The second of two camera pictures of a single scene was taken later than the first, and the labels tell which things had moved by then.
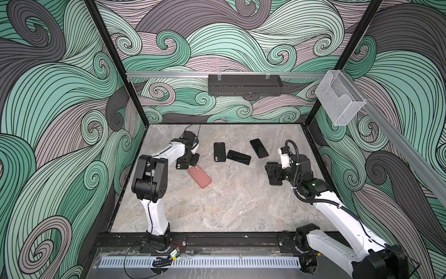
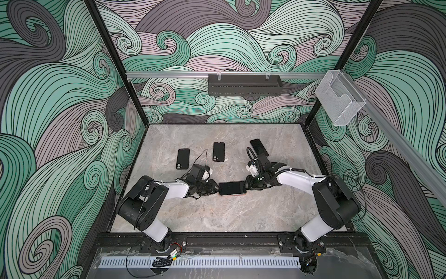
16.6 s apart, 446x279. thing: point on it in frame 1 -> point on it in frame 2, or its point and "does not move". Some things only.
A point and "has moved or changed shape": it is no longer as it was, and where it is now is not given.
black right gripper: (271, 171) -> (250, 185)
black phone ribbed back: (238, 157) -> (232, 188)
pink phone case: (200, 176) has moved or changed shape
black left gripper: (193, 163) -> (211, 188)
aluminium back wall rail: (162, 75) does not move
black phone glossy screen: (259, 148) does not move
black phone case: (219, 153) does not move
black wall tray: (244, 85) does not move
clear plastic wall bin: (340, 98) does not move
